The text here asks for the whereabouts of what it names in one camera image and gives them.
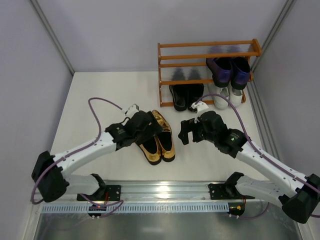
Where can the aluminium corner post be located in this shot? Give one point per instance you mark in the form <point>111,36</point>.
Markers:
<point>51,34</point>
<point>279,21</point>

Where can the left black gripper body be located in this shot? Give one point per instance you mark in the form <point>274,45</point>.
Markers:
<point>146,127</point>

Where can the left aluminium corner post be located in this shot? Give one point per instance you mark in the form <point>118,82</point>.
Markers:
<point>51,34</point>

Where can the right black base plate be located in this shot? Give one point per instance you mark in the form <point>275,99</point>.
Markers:
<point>222,191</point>

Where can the white sneaker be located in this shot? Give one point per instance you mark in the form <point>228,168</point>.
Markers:
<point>235,96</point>
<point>219,93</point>

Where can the purple loafer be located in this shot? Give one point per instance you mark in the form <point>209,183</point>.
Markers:
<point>241,72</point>
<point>221,70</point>

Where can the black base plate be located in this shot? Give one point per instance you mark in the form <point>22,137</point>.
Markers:
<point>222,191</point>
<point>112,192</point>

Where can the slotted grey cable duct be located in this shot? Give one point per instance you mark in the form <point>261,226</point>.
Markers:
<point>139,207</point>

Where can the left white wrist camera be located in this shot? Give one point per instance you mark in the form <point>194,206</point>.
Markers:
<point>131,110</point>

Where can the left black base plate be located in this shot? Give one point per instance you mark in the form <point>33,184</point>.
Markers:
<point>112,192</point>

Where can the orange wooden shoe shelf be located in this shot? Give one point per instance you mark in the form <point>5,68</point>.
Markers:
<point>242,48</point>

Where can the black patent loafer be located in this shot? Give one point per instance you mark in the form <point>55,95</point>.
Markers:
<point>194,91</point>
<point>178,91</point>

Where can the right aluminium corner post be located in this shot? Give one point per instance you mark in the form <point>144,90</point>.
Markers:
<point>279,21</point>

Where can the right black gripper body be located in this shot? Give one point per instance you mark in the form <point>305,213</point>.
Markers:
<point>195,128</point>

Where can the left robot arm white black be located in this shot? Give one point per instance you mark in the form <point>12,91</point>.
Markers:
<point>53,173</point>

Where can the gold loafer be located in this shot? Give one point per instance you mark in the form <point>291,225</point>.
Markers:
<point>165,138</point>
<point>151,151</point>

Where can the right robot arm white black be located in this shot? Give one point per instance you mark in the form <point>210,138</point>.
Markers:
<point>295,193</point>

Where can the aluminium mounting rail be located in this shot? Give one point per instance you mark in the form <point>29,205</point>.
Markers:
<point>131,191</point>

